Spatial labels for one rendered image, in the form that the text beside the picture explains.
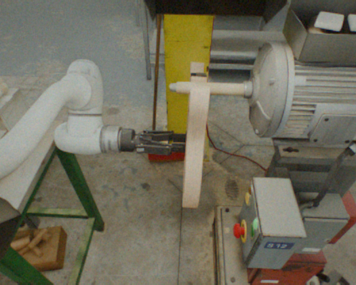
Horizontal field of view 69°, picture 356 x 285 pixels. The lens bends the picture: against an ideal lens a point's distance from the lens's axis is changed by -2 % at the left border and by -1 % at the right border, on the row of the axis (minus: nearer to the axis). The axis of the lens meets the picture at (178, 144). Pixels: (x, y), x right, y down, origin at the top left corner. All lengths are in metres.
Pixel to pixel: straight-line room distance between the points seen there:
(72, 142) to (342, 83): 0.74
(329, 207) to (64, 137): 0.85
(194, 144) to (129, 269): 1.22
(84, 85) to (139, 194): 1.32
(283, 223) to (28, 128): 0.59
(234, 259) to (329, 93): 1.02
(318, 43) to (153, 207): 1.56
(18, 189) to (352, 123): 0.99
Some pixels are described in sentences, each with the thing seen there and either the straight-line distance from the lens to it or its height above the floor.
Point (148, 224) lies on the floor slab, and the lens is 1.87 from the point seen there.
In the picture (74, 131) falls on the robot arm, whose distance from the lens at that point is 0.85.
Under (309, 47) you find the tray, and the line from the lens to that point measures 0.64.
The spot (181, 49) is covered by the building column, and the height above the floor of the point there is 0.93.
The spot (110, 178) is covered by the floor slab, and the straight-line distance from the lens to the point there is 2.13.
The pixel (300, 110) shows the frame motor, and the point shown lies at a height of 1.27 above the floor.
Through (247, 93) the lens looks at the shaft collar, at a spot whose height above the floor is 1.25.
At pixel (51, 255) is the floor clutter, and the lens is 1.79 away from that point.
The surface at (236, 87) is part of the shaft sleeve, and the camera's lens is 0.73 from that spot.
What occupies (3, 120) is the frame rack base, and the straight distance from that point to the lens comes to 1.10.
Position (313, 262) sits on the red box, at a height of 0.61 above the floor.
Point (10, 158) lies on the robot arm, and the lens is 0.57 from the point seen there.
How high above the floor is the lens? 1.66
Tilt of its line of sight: 46 degrees down
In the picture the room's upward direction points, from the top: straight up
